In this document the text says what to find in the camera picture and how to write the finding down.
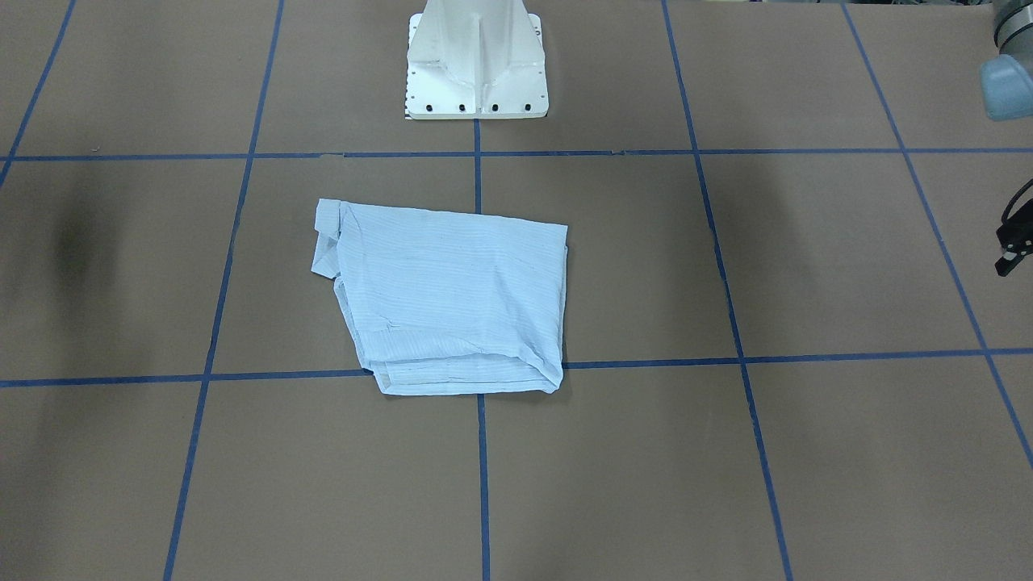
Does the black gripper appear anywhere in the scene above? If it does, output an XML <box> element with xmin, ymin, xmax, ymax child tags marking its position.
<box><xmin>993</xmin><ymin>213</ymin><xmax>1032</xmax><ymax>277</ymax></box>

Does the light blue button shirt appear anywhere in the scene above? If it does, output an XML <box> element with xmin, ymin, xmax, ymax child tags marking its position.
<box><xmin>312</xmin><ymin>198</ymin><xmax>568</xmax><ymax>396</ymax></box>

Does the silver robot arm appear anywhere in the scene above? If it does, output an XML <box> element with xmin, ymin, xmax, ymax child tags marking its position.
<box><xmin>979</xmin><ymin>1</ymin><xmax>1032</xmax><ymax>277</ymax></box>

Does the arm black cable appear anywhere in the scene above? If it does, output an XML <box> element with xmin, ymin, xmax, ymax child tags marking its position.
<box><xmin>999</xmin><ymin>179</ymin><xmax>1033</xmax><ymax>228</ymax></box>

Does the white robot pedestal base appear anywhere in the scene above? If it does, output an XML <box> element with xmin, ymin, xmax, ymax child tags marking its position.
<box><xmin>404</xmin><ymin>1</ymin><xmax>550</xmax><ymax>120</ymax></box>

